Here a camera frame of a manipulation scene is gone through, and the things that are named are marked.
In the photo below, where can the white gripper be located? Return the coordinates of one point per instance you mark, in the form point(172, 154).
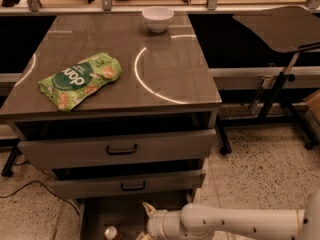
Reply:
point(159, 222)

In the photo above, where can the red coke can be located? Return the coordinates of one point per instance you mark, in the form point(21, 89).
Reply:
point(112, 233)

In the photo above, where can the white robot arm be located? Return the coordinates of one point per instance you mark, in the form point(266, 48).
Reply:
point(200, 222)

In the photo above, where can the grey bottom drawer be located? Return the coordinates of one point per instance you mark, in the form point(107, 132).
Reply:
point(125, 212)

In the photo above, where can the grey drawer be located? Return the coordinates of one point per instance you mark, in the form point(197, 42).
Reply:
point(85, 152)
point(103, 187)
point(125, 212)

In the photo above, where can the grey middle drawer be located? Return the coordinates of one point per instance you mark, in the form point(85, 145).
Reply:
point(103, 187)

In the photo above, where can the grey drawer cabinet counter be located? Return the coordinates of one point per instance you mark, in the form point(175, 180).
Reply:
point(165, 86)

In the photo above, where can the grey top drawer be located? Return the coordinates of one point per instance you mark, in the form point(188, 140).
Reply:
point(85, 152)

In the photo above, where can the green chip bag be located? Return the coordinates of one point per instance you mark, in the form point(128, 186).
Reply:
point(70, 87)

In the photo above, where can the cardboard box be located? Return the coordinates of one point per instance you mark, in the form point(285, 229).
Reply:
point(312, 115)

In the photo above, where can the white bowl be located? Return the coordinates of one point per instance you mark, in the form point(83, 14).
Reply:
point(157, 18)

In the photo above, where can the black middle drawer handle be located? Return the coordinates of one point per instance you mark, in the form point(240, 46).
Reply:
point(129, 187)

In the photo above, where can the black drawer handle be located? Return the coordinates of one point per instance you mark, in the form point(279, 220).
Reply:
point(129, 187)
point(122, 151)

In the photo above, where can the black top drawer handle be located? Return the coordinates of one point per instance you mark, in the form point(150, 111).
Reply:
point(122, 151)

